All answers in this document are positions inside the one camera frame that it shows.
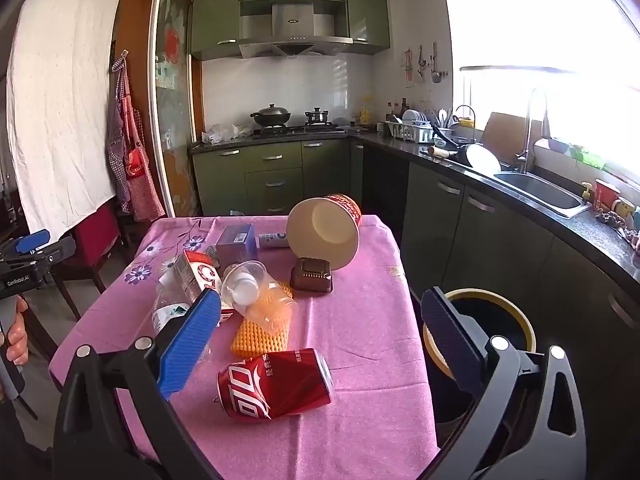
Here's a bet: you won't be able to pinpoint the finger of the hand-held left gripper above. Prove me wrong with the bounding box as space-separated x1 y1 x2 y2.
44 236 77 275
0 229 51 261

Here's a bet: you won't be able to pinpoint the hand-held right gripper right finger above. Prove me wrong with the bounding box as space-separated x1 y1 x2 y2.
420 286 588 480

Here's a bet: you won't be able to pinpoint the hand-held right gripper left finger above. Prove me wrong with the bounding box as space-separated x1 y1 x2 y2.
52 287 223 480

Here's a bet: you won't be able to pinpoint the black bin with yellow rim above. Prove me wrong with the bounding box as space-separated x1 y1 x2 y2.
422 287 537 423

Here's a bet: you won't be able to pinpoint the crushed red soda can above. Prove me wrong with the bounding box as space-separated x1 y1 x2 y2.
216 347 336 421

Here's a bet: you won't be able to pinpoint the white squeeze tube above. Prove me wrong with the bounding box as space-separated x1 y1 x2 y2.
256 231 291 250

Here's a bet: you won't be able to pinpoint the person's left hand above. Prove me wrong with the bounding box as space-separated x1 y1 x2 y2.
0 294 30 367

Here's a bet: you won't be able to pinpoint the dark red chair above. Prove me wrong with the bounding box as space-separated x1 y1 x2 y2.
52 205 123 321

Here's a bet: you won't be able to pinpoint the clear plastic bottle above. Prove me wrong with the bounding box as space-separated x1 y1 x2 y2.
151 275 201 335

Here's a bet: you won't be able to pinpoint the red and white carton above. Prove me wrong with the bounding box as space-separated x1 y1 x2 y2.
172 249 223 302

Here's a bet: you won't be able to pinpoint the orange foam fruit net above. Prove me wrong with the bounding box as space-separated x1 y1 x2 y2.
230 280 296 358

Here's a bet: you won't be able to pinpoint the clear plastic cup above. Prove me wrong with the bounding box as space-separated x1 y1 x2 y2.
220 260 300 336

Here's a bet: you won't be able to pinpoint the pink floral tablecloth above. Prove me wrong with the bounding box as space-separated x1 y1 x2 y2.
48 214 440 480

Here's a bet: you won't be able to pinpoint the red checked apron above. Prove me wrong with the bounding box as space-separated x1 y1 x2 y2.
120 67 166 222

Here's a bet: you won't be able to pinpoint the grey blue cardboard box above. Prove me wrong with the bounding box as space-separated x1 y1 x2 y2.
214 224 256 261

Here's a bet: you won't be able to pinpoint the dark base cabinet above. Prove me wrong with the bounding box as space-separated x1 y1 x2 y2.
350 142 640 411

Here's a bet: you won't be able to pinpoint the purple checked apron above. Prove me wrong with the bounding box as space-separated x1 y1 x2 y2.
106 57 132 213

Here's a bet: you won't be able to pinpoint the white hanging cloth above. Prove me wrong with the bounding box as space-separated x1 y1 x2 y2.
6 0 123 241

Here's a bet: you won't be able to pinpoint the brown plastic box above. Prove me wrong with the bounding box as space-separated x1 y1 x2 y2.
290 257 334 297

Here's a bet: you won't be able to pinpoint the paper instant noodle bowl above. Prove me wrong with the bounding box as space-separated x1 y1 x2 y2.
286 194 362 271

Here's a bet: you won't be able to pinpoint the steel sink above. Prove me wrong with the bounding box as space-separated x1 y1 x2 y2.
492 171 591 218

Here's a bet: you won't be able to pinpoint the glass sliding door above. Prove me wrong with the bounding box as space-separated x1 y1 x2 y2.
150 0 203 218

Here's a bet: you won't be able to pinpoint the green base cabinet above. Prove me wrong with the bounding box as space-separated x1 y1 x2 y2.
191 139 365 216

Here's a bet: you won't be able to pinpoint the white plastic bag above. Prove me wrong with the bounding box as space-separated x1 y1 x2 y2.
201 122 253 145

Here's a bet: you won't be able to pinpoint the crumpled dish rag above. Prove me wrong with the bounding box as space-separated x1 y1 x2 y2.
597 210 640 246

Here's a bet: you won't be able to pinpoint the white dish rack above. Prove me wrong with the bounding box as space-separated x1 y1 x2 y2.
385 110 435 143

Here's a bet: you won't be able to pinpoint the wooden cutting board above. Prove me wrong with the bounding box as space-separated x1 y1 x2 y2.
482 111 531 166

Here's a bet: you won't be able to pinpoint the red paper cup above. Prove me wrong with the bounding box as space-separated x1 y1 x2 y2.
594 179 622 211

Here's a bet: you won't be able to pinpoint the steel faucet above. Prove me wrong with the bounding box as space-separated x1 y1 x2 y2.
517 87 551 173

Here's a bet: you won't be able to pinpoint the green cloth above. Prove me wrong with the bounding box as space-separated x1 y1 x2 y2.
570 145 608 171

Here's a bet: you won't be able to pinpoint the gas stove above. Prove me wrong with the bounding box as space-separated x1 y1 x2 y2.
252 122 348 137

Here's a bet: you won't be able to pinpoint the black wok with lid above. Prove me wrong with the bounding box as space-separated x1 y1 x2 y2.
250 104 292 128

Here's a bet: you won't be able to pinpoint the hanging kitchen utensils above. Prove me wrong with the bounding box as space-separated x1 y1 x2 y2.
402 42 448 86

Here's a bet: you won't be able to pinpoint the kitchen window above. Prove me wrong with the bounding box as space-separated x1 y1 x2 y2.
442 0 640 186

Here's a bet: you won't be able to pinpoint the steel range hood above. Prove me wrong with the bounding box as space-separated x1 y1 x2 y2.
237 2 353 58

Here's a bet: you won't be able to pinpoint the green wall cabinets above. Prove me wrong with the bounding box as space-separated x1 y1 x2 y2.
190 0 391 61

